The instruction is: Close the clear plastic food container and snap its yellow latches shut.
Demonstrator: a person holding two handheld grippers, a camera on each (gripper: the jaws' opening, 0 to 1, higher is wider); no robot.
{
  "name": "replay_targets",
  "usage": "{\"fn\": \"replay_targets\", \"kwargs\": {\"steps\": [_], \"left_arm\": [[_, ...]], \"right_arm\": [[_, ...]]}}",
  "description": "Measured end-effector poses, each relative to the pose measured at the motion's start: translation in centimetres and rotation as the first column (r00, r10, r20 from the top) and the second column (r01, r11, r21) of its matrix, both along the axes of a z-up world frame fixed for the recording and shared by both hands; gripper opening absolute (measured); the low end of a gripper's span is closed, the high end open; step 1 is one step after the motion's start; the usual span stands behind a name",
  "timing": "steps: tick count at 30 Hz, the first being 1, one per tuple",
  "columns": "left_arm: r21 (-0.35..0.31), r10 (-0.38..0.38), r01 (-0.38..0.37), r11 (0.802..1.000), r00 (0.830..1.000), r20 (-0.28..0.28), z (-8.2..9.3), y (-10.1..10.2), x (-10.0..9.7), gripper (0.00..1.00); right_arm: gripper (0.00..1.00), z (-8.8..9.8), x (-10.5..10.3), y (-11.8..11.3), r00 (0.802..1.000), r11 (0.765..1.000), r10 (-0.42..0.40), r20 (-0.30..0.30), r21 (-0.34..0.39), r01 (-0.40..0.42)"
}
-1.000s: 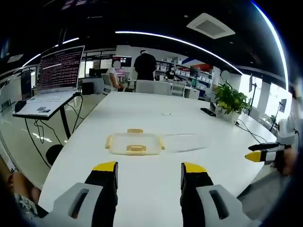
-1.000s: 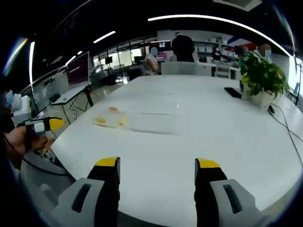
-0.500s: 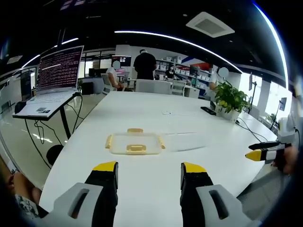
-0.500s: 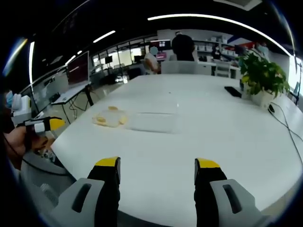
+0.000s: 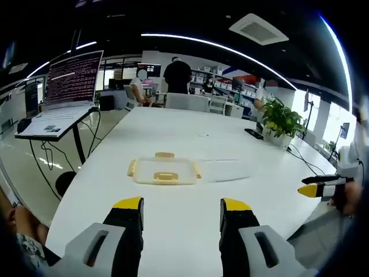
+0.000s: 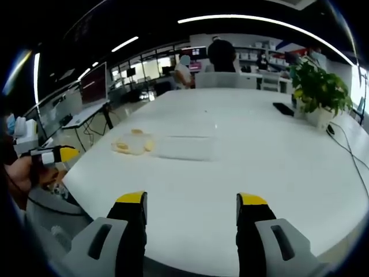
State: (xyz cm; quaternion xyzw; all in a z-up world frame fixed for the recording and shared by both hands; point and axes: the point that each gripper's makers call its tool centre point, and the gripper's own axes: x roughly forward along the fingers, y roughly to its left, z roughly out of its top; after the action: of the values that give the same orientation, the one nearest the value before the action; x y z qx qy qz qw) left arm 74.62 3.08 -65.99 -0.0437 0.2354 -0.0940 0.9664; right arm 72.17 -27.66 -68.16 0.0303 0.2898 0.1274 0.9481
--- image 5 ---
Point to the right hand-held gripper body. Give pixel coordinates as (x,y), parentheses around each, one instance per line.
(350,161)

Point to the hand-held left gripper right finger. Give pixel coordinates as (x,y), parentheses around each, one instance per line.
(245,228)

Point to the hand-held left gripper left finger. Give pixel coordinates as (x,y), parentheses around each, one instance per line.
(86,245)

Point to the person's right hand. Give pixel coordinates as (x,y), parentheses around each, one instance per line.
(350,199)

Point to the black tripod with device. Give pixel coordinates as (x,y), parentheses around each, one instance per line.
(340,138)

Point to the person's patterned clothing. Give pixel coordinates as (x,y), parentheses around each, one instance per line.
(29,251)

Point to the round black stand base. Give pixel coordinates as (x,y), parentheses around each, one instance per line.
(65,184)

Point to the monitor on black pole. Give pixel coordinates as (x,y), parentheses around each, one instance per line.
(308,106)

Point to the green potted plant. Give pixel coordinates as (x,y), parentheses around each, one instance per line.
(281,118)

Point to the black device on table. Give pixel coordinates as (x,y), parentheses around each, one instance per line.
(254,133)

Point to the clear lid with yellow clips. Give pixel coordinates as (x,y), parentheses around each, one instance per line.
(164,170)

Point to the black laptop stand table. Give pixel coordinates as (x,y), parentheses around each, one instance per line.
(78,135)

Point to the shelf with white boxes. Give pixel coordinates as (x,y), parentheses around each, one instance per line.
(225,82)

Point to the white ceiling air vent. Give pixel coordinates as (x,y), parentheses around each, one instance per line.
(258,29)

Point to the open silver laptop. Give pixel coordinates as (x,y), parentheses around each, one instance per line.
(72,78)

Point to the long curved ceiling light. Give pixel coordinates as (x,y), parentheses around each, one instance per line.
(219,46)

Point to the red wall screen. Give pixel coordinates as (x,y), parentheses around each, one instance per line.
(150,70)

